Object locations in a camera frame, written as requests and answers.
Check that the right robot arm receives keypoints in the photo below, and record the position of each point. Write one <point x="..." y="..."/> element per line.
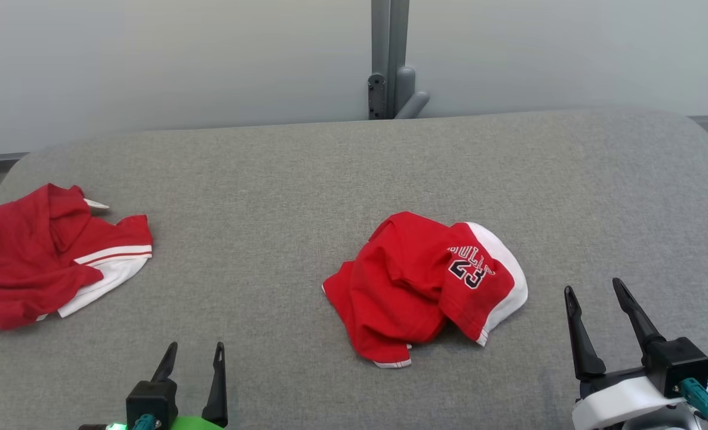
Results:
<point x="658" y="421"/>

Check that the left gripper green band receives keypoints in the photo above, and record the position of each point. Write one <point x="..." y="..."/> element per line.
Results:
<point x="199" y="423"/>

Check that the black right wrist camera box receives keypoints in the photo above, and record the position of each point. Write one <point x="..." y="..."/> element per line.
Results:
<point x="679" y="358"/>

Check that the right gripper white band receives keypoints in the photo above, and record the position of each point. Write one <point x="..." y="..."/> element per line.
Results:
<point x="616" y="400"/>

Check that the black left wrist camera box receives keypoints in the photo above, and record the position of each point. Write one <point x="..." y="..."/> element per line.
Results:
<point x="151" y="397"/>

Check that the grey metal post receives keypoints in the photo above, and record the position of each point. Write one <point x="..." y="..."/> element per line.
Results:
<point x="390" y="36"/>

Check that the black hinge bracket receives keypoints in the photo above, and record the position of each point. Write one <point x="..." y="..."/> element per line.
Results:
<point x="376" y="95"/>

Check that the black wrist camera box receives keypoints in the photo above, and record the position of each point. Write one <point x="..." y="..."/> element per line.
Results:
<point x="679" y="358"/>
<point x="151" y="397"/>

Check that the red white-striped trousers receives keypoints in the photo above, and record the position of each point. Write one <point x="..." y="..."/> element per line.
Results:
<point x="25" y="263"/>

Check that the red Bulls 23 garment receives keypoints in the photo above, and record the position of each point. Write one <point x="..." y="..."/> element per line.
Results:
<point x="402" y="286"/>

